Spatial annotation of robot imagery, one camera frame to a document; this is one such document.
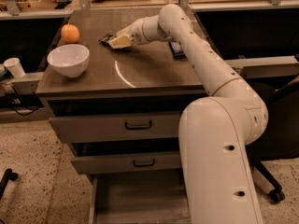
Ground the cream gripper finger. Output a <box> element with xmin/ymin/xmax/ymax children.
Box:
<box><xmin>108</xmin><ymin>35</ymin><xmax>133</xmax><ymax>49</ymax></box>
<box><xmin>116</xmin><ymin>25</ymin><xmax>132</xmax><ymax>37</ymax></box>

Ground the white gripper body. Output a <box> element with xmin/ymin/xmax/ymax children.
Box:
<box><xmin>130</xmin><ymin>15</ymin><xmax>171</xmax><ymax>45</ymax></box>

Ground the black rxbar chocolate packet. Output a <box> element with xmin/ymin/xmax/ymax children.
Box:
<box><xmin>99</xmin><ymin>34</ymin><xmax>114</xmax><ymax>46</ymax></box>

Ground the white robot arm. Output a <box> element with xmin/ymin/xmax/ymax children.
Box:
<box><xmin>108</xmin><ymin>4</ymin><xmax>268</xmax><ymax>224</ymax></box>

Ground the grey drawer cabinet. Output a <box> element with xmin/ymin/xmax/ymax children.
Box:
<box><xmin>35</xmin><ymin>7</ymin><xmax>232</xmax><ymax>224</ymax></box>

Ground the top grey drawer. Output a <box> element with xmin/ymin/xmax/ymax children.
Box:
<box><xmin>50</xmin><ymin>112</ymin><xmax>180</xmax><ymax>144</ymax></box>

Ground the grey drawer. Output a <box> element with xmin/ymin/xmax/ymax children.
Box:
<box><xmin>50</xmin><ymin>112</ymin><xmax>180</xmax><ymax>144</ymax></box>
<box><xmin>71</xmin><ymin>151</ymin><xmax>181</xmax><ymax>175</ymax></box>
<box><xmin>89</xmin><ymin>169</ymin><xmax>191</xmax><ymax>224</ymax></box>

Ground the middle grey drawer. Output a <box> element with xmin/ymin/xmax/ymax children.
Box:
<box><xmin>71</xmin><ymin>151</ymin><xmax>181</xmax><ymax>175</ymax></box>

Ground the bottom grey drawer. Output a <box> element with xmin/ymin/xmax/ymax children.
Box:
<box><xmin>89</xmin><ymin>169</ymin><xmax>191</xmax><ymax>224</ymax></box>

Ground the blue snack packet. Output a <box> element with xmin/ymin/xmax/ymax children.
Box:
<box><xmin>168</xmin><ymin>42</ymin><xmax>185</xmax><ymax>59</ymax></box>

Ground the orange fruit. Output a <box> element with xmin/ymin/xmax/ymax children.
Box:
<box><xmin>61</xmin><ymin>24</ymin><xmax>80</xmax><ymax>43</ymax></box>

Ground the white bowl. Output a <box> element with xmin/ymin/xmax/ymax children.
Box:
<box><xmin>47</xmin><ymin>44</ymin><xmax>90</xmax><ymax>77</ymax></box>

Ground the white paper cup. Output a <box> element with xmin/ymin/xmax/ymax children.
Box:
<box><xmin>4</xmin><ymin>58</ymin><xmax>25</xmax><ymax>78</ymax></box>

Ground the black office chair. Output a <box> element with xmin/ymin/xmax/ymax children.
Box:
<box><xmin>246</xmin><ymin>76</ymin><xmax>299</xmax><ymax>203</ymax></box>

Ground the black chair caster left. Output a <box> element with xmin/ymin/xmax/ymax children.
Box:
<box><xmin>0</xmin><ymin>168</ymin><xmax>19</xmax><ymax>199</ymax></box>

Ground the black power strip with cable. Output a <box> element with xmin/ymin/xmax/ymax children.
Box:
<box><xmin>0</xmin><ymin>86</ymin><xmax>43</xmax><ymax>116</ymax></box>

